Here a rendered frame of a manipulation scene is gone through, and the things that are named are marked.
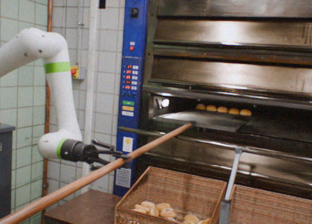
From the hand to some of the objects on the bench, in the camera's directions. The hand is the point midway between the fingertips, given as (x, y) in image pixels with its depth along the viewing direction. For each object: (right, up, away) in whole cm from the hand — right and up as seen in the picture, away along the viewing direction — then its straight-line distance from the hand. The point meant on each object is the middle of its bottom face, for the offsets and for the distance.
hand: (121, 160), depth 131 cm
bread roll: (+21, -48, +86) cm, 101 cm away
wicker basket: (+77, -59, +54) cm, 111 cm away
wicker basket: (+22, -51, +76) cm, 94 cm away
